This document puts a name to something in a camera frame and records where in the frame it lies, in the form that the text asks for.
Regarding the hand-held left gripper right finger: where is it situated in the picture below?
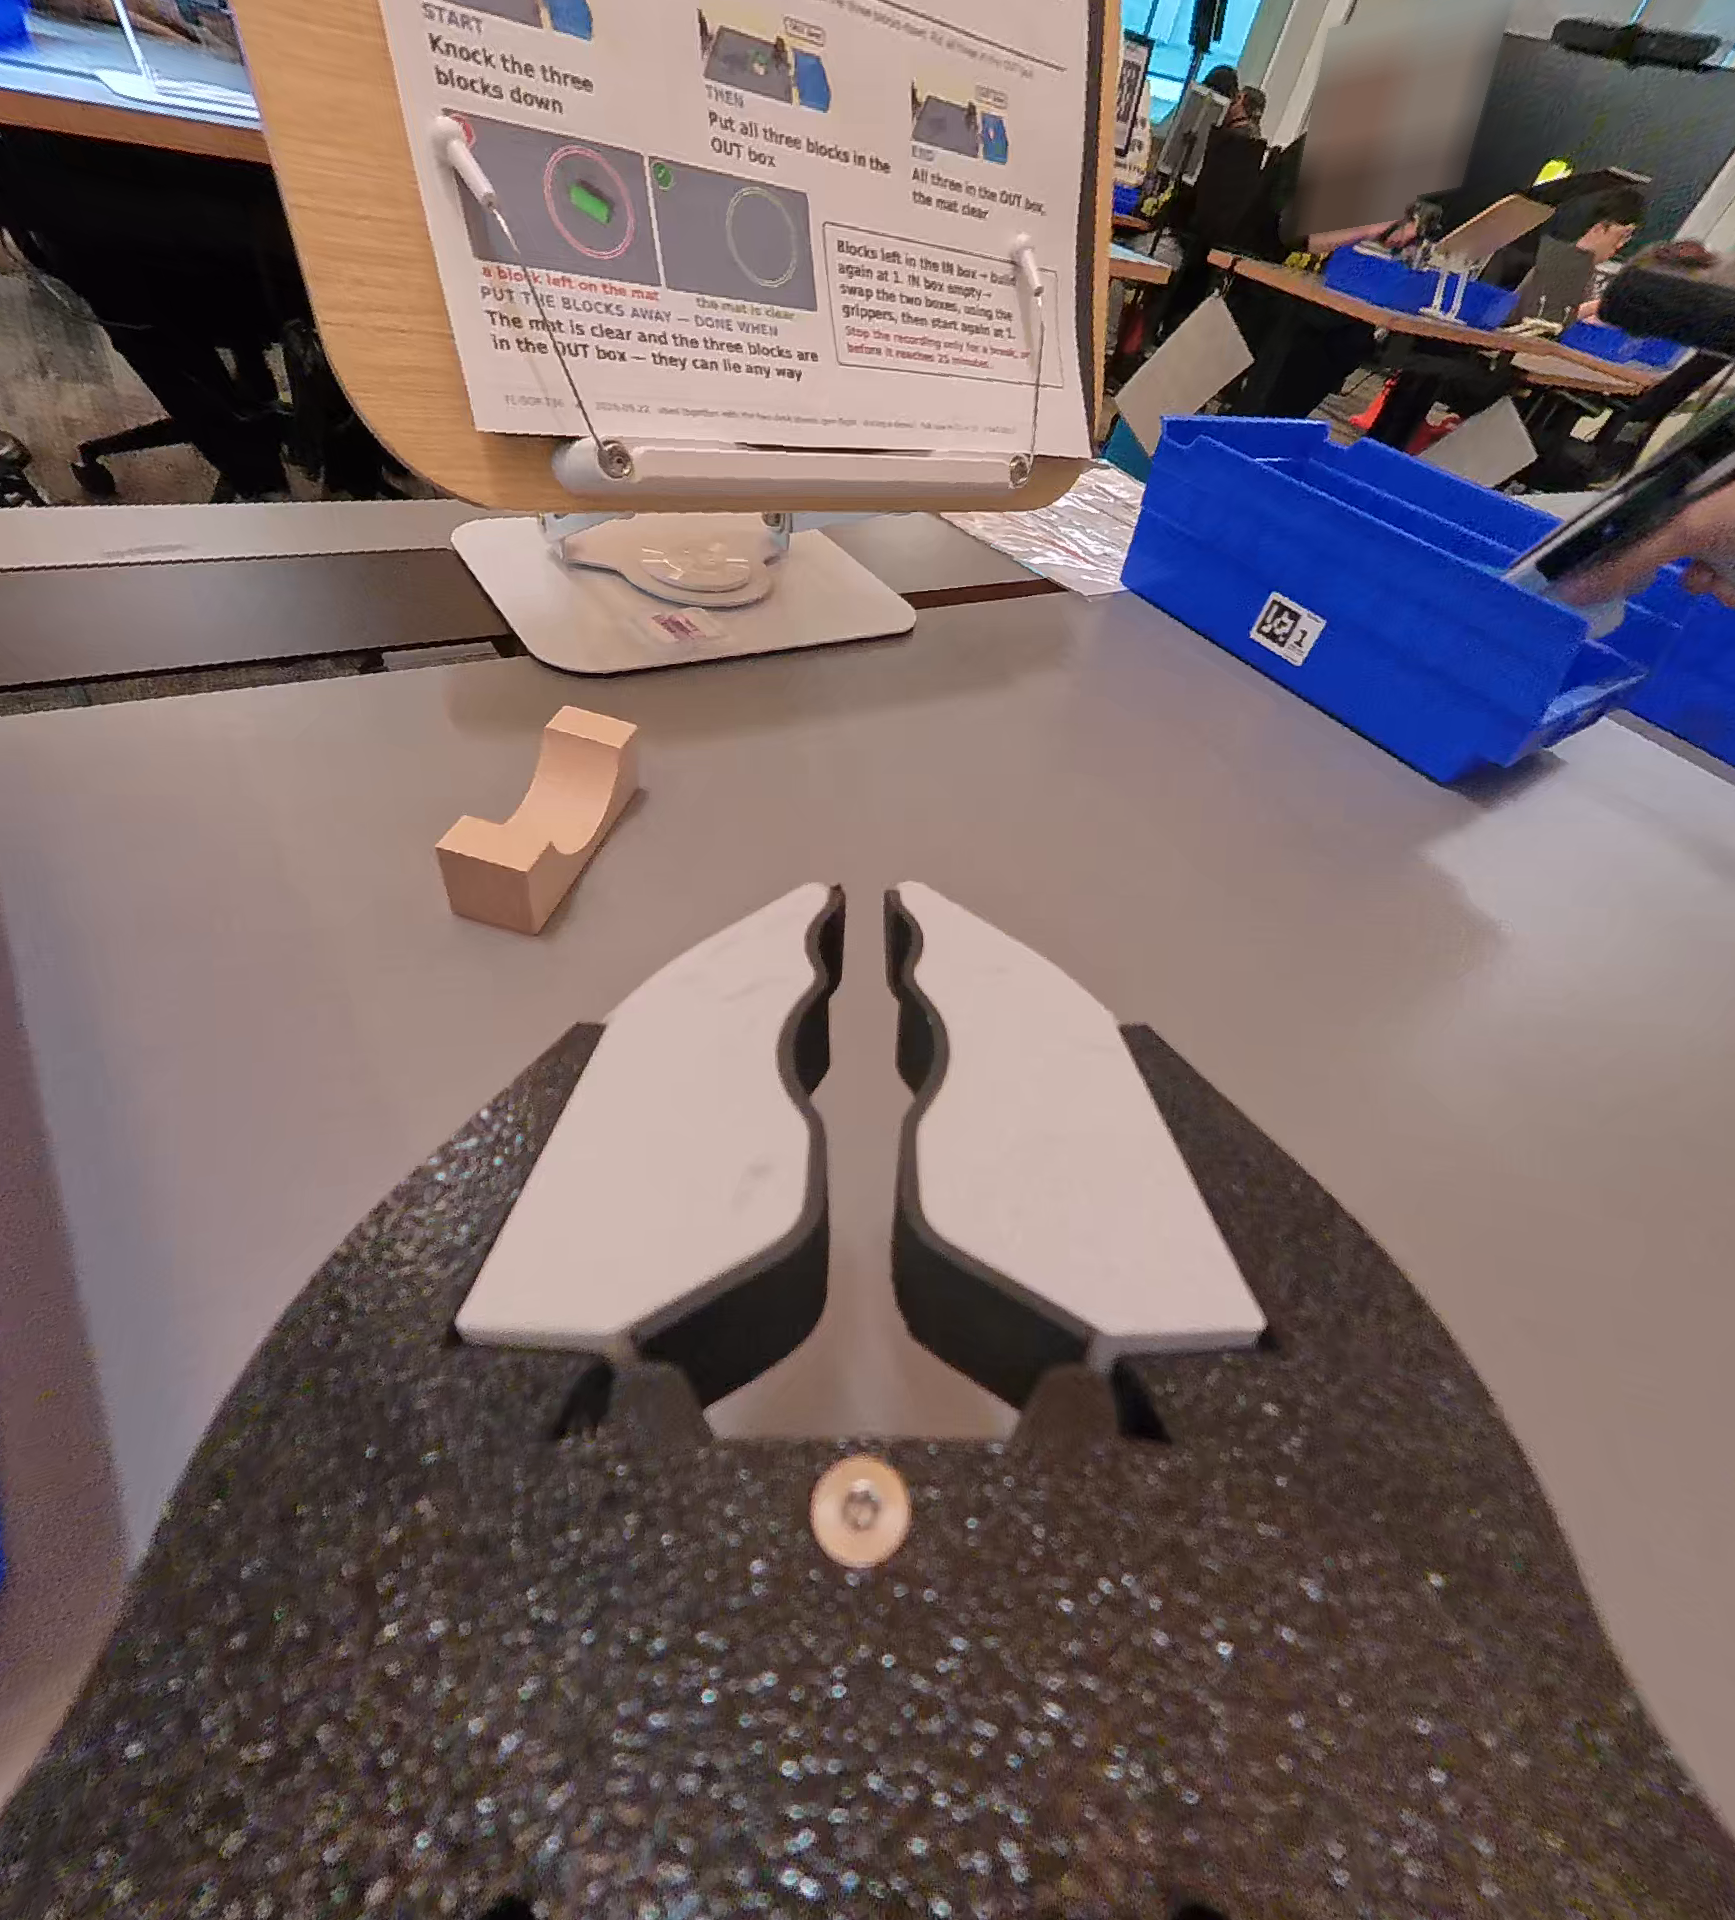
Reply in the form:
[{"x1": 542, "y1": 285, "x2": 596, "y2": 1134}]
[{"x1": 886, "y1": 882, "x2": 1272, "y2": 1417}]

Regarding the printed instruction sheet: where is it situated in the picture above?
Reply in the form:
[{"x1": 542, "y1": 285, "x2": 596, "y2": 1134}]
[{"x1": 380, "y1": 0, "x2": 1102, "y2": 461}]

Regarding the wooden arch block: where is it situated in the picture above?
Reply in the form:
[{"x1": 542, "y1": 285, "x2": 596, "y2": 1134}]
[{"x1": 436, "y1": 706, "x2": 642, "y2": 938}]

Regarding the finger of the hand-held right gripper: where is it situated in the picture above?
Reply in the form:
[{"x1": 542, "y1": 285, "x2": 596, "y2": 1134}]
[{"x1": 1501, "y1": 393, "x2": 1735, "y2": 595}]

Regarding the blue bin with tag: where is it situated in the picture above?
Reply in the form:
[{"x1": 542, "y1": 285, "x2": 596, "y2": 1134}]
[{"x1": 1120, "y1": 414, "x2": 1649, "y2": 787}]

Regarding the grey board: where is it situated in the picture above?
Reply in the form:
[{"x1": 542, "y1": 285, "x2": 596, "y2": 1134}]
[
  {"x1": 1152, "y1": 292, "x2": 1256, "y2": 451},
  {"x1": 1422, "y1": 396, "x2": 1541, "y2": 491}
]

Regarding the wooden document stand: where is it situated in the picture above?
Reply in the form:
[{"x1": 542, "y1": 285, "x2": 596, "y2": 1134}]
[
  {"x1": 230, "y1": 0, "x2": 1124, "y2": 675},
  {"x1": 1430, "y1": 195, "x2": 1555, "y2": 281}
]

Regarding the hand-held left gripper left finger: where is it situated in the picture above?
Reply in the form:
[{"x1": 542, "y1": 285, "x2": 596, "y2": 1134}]
[{"x1": 454, "y1": 882, "x2": 848, "y2": 1412}]

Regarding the clear acrylic stand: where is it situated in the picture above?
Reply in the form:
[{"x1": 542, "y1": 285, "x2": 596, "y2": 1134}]
[{"x1": 110, "y1": 0, "x2": 246, "y2": 92}]

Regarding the silver foil bag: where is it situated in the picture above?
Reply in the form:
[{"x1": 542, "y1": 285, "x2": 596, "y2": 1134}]
[{"x1": 942, "y1": 456, "x2": 1154, "y2": 601}]

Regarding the wooden office table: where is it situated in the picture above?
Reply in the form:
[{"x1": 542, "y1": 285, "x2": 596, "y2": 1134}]
[
  {"x1": 0, "y1": 37, "x2": 276, "y2": 165},
  {"x1": 1210, "y1": 246, "x2": 1655, "y2": 396}
]

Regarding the black webcam bar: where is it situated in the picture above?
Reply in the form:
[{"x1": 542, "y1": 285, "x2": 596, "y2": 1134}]
[{"x1": 1549, "y1": 18, "x2": 1723, "y2": 71}]

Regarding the black office chair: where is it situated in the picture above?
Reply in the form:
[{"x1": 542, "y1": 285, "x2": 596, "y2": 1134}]
[{"x1": 72, "y1": 393, "x2": 314, "y2": 502}]

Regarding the large black monitor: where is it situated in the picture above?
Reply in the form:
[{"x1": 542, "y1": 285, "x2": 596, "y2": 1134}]
[{"x1": 1452, "y1": 30, "x2": 1735, "y2": 229}]

